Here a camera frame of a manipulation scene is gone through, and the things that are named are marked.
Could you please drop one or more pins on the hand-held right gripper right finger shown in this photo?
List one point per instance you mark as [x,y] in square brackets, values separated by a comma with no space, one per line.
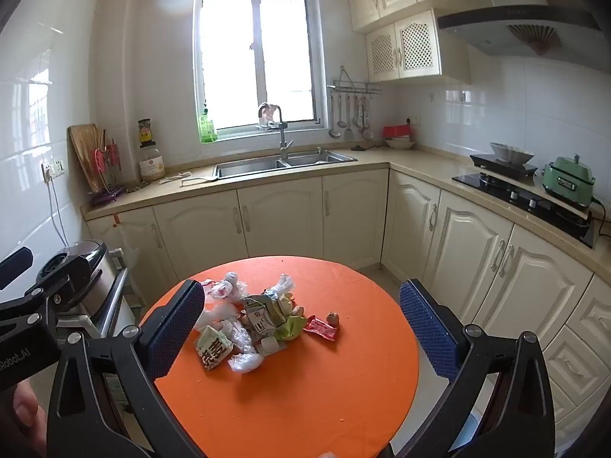
[425,324]

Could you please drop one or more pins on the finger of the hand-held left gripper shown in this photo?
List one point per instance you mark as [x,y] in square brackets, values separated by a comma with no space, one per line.
[67,274]
[14,262]

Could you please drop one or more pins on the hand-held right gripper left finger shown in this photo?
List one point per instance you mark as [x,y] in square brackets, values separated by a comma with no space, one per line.
[176,329]

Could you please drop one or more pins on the white elastic plastic cover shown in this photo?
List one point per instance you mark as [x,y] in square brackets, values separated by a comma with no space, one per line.
[281,286]

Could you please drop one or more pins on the green wrapper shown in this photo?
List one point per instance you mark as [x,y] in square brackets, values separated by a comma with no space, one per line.
[291,329]

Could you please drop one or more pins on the person's left hand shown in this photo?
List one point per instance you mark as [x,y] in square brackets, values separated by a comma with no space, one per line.
[26,405]

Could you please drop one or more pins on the stainless steel appliance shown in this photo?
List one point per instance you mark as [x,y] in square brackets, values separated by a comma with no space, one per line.
[95,272]

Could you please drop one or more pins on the clear plastic wrap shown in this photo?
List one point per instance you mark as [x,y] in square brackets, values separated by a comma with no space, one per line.
[241,336]
[243,362]
[215,317]

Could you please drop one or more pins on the white snack packet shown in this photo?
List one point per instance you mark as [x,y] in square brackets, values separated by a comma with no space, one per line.
[212,348]

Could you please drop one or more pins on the pink white plastic bag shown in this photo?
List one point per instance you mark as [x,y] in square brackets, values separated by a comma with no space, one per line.
[219,290]

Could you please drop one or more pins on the crumpled printed paper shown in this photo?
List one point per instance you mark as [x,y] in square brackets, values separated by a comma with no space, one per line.
[260,327]

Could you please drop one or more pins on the small brown food scrap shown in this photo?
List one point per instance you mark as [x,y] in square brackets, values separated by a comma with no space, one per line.
[332,318]

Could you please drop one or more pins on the small white bottle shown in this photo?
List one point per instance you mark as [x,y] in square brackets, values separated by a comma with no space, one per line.
[269,346]

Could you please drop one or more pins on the red wrapper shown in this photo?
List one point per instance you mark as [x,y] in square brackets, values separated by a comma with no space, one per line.
[320,328]

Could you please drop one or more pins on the red kitchen utensil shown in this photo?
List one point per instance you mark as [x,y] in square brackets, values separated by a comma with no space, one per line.
[100,160]

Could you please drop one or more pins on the wooden cutting board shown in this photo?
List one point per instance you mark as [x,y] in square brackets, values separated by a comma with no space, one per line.
[83,152]

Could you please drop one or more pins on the ginger piece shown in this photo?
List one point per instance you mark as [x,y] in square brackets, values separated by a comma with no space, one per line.
[298,311]

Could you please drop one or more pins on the round orange table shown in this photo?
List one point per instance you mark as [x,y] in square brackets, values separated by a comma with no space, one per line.
[358,219]

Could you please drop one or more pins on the large clear jar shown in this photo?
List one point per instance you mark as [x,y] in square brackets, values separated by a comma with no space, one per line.
[152,164]

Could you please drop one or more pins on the white dishcloth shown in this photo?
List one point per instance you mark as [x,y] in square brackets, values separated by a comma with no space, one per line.
[174,177]

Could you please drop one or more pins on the black gas stove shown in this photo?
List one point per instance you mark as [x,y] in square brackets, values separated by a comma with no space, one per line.
[515,195]

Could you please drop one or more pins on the small yellow label jar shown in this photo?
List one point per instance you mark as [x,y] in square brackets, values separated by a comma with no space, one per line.
[145,133]

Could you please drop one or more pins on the stainless steel sink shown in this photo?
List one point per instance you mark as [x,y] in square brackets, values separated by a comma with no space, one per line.
[248,168]

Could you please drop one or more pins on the black induction cooker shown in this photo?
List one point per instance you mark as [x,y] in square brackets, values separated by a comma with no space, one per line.
[501,164]

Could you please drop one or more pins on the steel wok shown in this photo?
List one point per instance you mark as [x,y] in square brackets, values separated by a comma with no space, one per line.
[510,151]

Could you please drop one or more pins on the red container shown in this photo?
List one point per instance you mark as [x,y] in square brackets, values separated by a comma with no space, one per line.
[396,131]

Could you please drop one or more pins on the green dish soap bottle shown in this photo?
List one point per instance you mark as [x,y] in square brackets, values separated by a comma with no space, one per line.
[207,129]

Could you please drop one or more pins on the green electric cooker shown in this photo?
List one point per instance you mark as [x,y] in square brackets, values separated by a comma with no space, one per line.
[568,179]

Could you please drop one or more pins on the steel kitchen faucet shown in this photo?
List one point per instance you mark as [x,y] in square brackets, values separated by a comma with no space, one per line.
[281,133]

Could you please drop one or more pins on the cream lattice door cabinet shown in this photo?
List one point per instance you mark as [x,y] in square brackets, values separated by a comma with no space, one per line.
[415,50]

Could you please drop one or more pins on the brown folding fan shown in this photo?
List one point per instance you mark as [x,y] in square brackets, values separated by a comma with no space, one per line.
[537,38]

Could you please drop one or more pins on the grey range hood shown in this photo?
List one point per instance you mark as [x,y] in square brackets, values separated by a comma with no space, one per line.
[515,14]

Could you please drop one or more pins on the white wall socket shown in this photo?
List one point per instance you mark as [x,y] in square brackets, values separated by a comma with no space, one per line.
[52,169]
[413,120]

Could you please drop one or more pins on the steel utensil rail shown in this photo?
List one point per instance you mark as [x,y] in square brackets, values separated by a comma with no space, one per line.
[355,87]

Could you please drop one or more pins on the white frame window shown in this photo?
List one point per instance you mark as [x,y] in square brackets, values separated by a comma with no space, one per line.
[229,57]

